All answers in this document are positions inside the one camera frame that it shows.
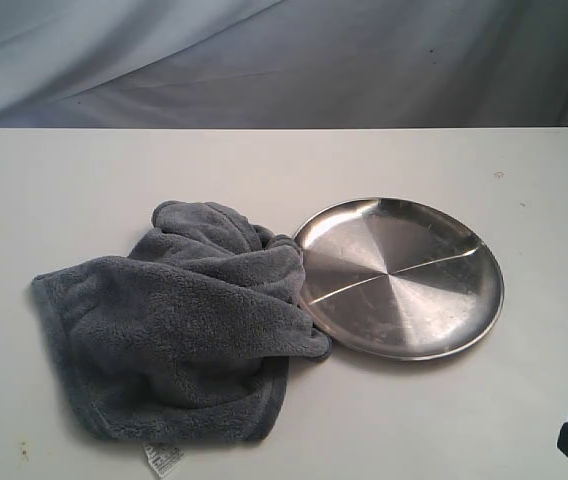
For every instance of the grey fleece towel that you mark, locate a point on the grey fleece towel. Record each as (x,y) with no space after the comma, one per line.
(187,339)

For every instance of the round stainless steel plate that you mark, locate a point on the round stainless steel plate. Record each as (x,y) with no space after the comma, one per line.
(397,279)

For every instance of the grey backdrop cloth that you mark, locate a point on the grey backdrop cloth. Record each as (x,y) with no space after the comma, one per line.
(283,64)

